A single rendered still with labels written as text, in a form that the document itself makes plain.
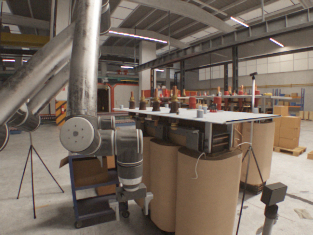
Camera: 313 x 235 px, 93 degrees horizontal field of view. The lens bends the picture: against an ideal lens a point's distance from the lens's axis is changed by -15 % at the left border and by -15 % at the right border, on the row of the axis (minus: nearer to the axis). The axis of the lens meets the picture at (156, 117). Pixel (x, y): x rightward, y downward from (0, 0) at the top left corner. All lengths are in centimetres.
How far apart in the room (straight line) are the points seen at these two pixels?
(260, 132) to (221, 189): 164
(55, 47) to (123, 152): 62
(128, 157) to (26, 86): 59
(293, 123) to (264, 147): 293
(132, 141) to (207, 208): 84
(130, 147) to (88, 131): 22
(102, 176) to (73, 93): 163
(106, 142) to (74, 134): 19
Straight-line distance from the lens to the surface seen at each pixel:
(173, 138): 160
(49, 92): 164
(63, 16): 1274
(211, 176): 123
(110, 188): 294
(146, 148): 190
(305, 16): 964
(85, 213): 240
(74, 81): 62
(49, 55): 98
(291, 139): 581
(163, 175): 161
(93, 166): 208
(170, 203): 173
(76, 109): 58
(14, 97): 97
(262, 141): 285
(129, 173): 73
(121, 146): 69
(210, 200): 132
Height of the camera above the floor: 146
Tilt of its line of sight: 5 degrees down
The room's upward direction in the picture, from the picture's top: straight up
